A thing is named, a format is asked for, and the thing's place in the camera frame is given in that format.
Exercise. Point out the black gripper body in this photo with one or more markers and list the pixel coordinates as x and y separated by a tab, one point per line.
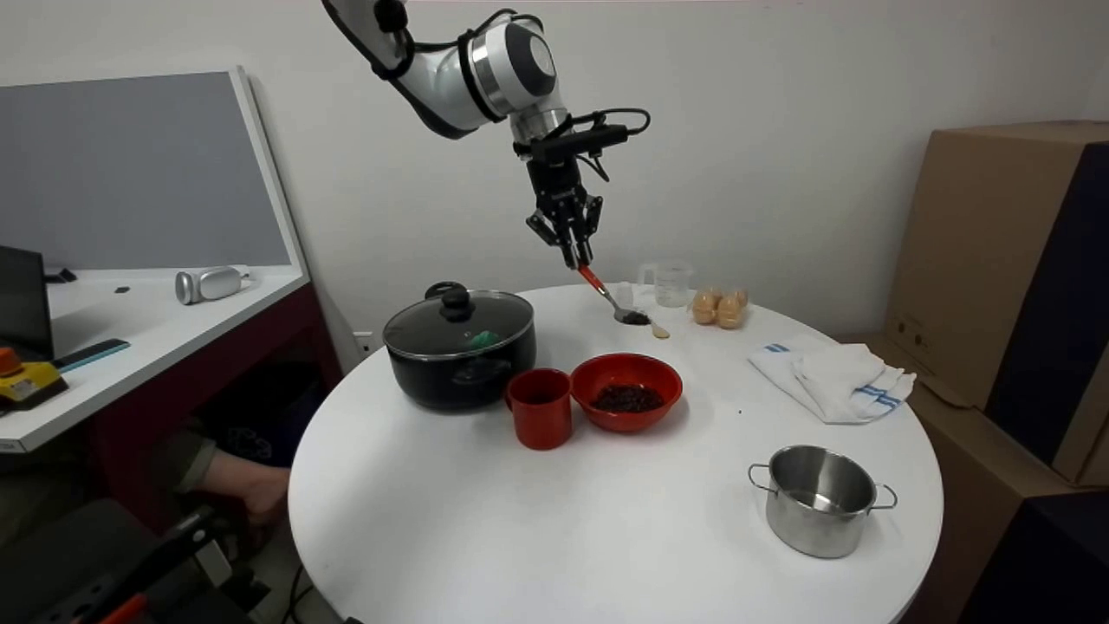
556	159

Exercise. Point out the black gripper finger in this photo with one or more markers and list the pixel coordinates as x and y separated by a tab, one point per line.
570	250
588	232

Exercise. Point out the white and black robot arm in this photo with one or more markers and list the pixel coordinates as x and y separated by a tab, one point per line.
502	72

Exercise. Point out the red bowl with coffee beans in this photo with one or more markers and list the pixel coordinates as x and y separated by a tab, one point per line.
624	395

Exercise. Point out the glass pot lid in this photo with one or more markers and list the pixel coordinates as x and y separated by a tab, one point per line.
457	322

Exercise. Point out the beige egg pair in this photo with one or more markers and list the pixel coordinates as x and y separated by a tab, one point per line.
721	306

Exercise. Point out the red mug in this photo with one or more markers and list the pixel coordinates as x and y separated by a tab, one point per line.
541	410

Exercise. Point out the black cooking pot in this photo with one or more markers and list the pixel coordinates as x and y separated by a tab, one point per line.
466	384

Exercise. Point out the white folded cloth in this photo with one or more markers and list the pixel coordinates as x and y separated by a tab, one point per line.
836	384

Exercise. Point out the small steel pot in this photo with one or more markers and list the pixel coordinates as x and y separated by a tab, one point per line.
818	500

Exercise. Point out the grey partition board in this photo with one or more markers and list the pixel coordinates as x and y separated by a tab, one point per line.
142	170

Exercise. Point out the cardboard box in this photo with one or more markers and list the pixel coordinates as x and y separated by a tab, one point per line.
979	224

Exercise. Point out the white side desk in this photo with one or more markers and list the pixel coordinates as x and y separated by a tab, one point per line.
154	333

